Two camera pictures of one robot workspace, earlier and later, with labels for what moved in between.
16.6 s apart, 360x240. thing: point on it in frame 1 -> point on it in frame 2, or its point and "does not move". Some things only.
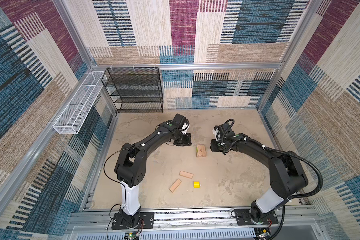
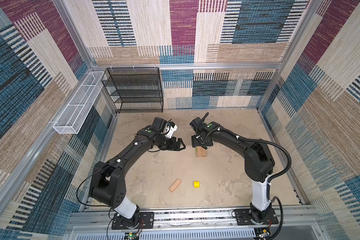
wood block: [175, 185] does not move
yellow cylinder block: [196, 184] does not move
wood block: [201, 150] does not move
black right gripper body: [218, 146] -> [200, 142]
